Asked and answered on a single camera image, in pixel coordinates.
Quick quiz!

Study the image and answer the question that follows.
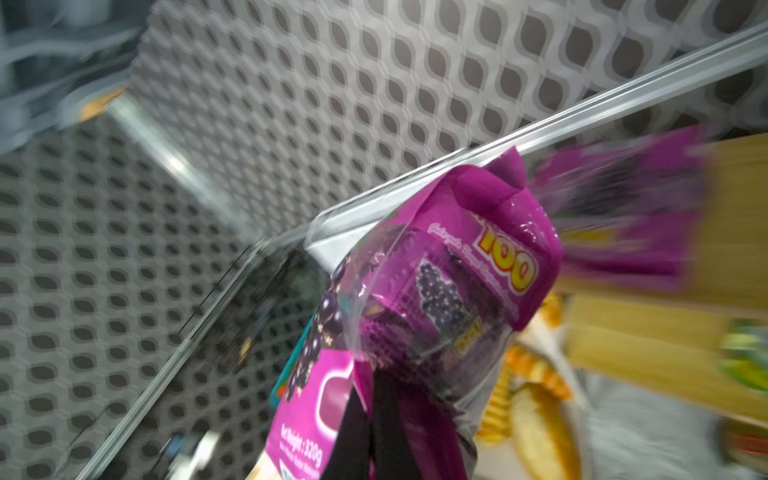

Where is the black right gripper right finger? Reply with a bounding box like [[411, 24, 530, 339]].
[[373, 370, 422, 480]]

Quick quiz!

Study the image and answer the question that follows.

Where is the large round crusty bread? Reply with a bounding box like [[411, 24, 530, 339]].
[[510, 383, 582, 480]]

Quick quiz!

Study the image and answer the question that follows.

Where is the striped long bread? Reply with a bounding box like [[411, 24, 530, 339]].
[[505, 343, 573, 401], [476, 365, 515, 446]]

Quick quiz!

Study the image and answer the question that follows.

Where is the striped long bread middle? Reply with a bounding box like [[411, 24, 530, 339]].
[[505, 343, 573, 401]]

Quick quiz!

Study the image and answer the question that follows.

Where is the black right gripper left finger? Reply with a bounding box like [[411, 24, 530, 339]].
[[321, 387, 375, 480]]

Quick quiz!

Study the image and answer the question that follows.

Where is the striped long bread front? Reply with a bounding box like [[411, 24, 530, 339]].
[[476, 365, 515, 446]]

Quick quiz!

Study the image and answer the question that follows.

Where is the purple snack bag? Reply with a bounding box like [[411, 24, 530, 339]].
[[532, 126, 710, 293], [251, 149, 563, 479]]

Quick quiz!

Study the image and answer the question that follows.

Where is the teal plastic basket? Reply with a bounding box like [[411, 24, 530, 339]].
[[269, 320, 314, 410]]

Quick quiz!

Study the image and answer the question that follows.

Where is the white wooden shelf rack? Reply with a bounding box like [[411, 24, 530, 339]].
[[557, 134, 767, 426]]

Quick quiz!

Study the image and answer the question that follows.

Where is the black wire wall basket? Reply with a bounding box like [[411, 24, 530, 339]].
[[189, 241, 327, 374]]

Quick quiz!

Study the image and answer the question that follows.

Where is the green apple tea snack bag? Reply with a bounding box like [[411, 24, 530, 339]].
[[717, 319, 767, 394]]

